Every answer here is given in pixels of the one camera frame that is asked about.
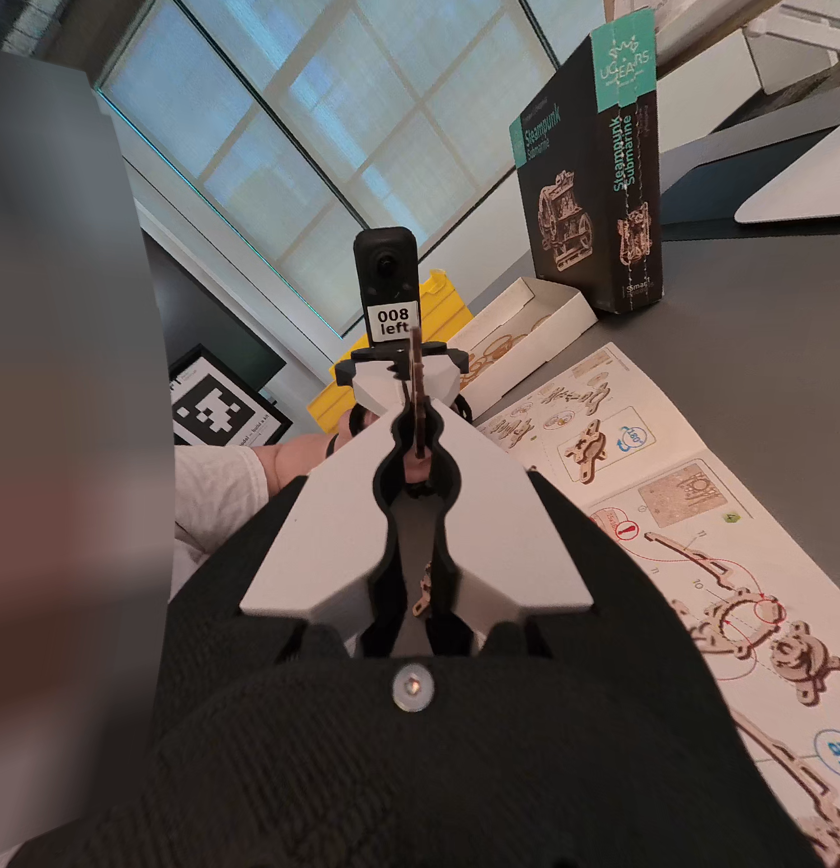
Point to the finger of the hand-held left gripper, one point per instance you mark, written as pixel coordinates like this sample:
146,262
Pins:
441,383
379,393

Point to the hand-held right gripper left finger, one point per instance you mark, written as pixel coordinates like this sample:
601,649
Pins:
304,542

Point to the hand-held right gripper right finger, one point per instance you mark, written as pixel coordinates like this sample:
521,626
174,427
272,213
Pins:
514,542

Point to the round wooden gear part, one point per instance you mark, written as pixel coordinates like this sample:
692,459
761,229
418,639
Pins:
417,393

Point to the person's left forearm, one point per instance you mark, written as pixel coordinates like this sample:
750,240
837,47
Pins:
291,468

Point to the small wooden model part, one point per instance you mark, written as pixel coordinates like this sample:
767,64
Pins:
423,590

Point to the black model kit box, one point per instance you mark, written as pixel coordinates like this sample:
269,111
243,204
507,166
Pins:
582,203

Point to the person's left hand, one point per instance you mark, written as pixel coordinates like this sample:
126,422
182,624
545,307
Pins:
365,427

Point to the laser-cut wooden sheet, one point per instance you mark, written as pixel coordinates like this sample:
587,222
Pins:
501,349

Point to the yellow plastic bin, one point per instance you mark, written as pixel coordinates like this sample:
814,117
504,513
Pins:
447,305

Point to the white cardboard tray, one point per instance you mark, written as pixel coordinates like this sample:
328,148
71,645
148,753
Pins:
569,305

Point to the window with blinds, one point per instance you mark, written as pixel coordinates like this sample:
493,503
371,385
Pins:
311,135

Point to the framed black-white marker board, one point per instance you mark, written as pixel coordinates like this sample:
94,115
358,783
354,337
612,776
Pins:
216,407

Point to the dark monitor screen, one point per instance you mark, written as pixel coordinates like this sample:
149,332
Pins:
203,319

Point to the printed instruction booklet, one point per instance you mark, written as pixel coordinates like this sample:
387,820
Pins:
697,488

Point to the grey desk divider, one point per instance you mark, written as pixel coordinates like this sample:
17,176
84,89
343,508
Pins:
697,196

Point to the white monitor stand base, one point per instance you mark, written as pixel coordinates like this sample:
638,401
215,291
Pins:
813,183

